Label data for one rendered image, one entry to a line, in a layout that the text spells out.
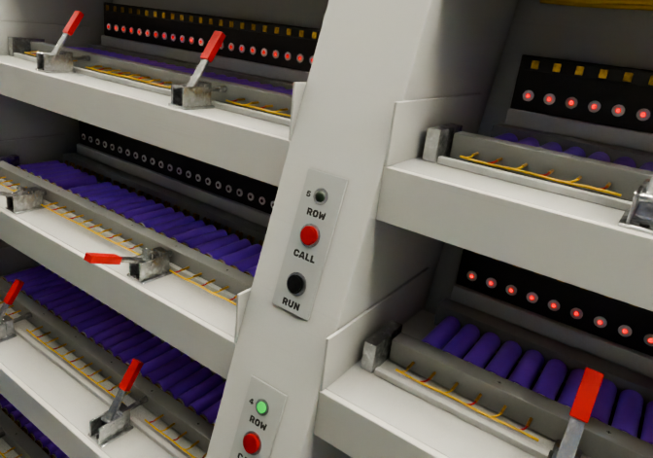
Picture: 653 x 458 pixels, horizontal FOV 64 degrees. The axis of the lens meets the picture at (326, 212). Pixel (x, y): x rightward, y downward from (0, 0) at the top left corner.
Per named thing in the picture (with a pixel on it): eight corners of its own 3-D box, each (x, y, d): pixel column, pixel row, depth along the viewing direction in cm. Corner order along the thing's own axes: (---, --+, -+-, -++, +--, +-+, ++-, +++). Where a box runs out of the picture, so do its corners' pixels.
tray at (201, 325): (233, 384, 49) (239, 295, 46) (-52, 207, 80) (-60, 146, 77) (348, 308, 65) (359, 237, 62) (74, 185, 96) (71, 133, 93)
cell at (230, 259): (263, 260, 65) (225, 275, 59) (253, 255, 66) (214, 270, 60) (264, 246, 64) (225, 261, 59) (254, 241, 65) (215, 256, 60)
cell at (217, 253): (251, 254, 66) (213, 269, 61) (240, 250, 67) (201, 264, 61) (252, 240, 65) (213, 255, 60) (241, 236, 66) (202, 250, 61)
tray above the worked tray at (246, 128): (286, 190, 47) (300, 28, 43) (-27, 86, 79) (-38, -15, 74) (392, 159, 63) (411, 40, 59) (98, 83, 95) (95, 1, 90)
